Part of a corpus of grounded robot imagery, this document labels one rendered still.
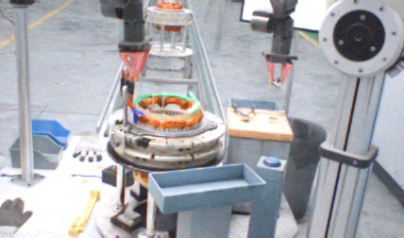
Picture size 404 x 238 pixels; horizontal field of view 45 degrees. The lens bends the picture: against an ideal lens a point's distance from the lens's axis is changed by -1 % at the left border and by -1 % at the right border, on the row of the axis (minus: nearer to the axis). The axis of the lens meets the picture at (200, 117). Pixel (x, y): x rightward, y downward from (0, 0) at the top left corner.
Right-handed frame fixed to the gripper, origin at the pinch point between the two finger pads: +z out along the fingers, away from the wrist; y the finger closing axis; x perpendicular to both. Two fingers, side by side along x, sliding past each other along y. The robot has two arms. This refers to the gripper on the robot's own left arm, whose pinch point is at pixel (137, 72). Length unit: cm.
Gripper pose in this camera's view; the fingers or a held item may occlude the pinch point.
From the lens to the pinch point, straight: 138.9
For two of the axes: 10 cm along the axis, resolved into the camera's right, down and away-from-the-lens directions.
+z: 0.1, 9.3, 3.8
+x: 9.8, 0.8, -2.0
